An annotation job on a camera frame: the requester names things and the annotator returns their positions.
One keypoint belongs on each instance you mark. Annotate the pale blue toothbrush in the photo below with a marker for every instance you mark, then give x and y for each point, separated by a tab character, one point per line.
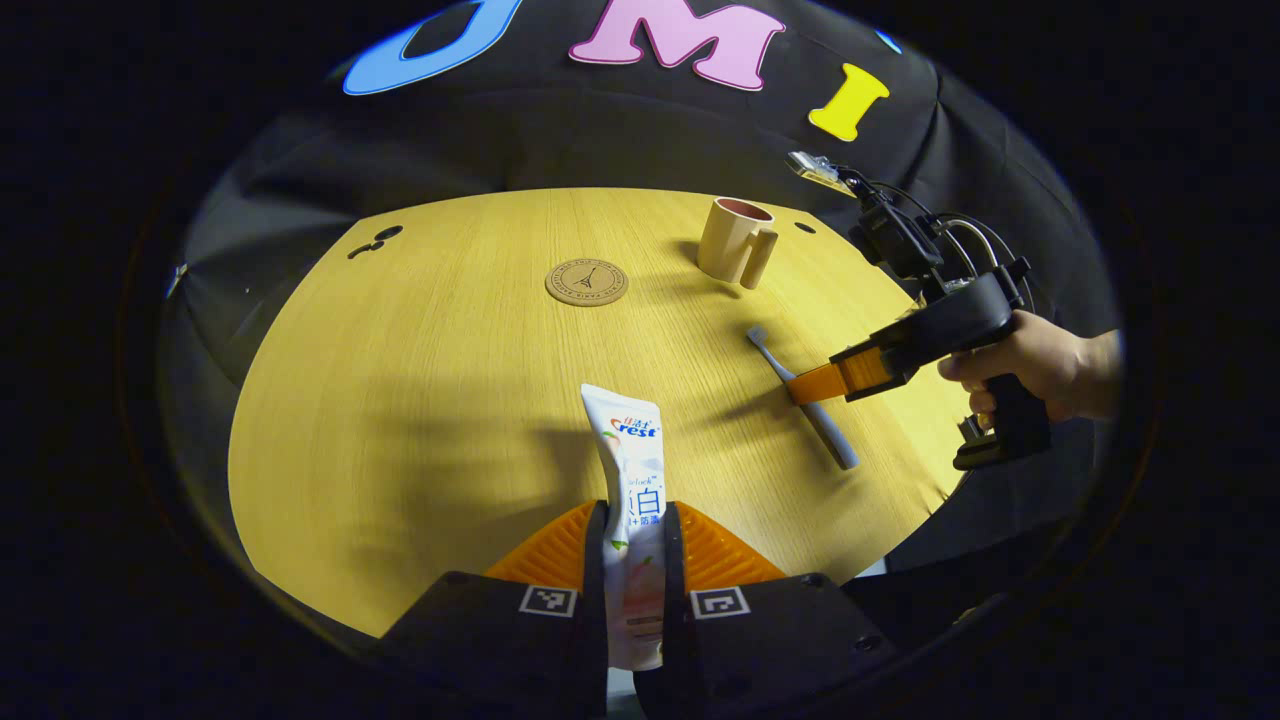
832	437

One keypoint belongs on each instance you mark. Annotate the white toothpaste tube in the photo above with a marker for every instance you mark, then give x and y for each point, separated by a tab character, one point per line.
630	450

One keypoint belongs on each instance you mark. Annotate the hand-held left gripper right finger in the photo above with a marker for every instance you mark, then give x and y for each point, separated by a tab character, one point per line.
675	600

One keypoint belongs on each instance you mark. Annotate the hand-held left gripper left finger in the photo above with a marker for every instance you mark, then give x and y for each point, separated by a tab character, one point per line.
596	600

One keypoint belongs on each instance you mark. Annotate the beige cup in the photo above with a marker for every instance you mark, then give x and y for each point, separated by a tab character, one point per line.
722	245

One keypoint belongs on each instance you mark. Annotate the wooden desktop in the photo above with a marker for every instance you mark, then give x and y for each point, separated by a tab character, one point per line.
420	400

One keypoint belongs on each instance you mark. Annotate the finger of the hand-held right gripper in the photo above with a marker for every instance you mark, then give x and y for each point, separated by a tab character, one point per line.
820	383

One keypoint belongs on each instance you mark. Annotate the round cork coaster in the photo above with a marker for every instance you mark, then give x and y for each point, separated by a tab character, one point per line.
587	282

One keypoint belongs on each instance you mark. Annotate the black backdrop cloth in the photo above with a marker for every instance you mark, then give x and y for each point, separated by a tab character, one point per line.
600	140

